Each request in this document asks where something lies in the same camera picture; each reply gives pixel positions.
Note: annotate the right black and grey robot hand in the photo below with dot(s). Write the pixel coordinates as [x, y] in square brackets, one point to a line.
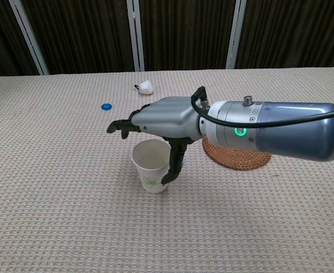
[167, 116]

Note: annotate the white paper cup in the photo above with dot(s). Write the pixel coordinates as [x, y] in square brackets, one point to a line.
[151, 162]

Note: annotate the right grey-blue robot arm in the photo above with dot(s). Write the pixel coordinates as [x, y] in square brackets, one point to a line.
[292, 136]

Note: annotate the round brown woven coaster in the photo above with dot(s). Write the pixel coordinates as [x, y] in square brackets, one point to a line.
[235, 159]

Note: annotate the white fluffy ball with hook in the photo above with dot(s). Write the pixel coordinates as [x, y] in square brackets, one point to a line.
[145, 86]

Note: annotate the blue bottle cap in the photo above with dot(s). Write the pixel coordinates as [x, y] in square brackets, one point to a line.
[106, 106]

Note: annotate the beige woven tablecloth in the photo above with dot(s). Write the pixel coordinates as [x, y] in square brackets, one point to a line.
[70, 213]

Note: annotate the grey metal partition post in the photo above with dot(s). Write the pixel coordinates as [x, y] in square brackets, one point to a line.
[236, 34]
[29, 38]
[135, 37]

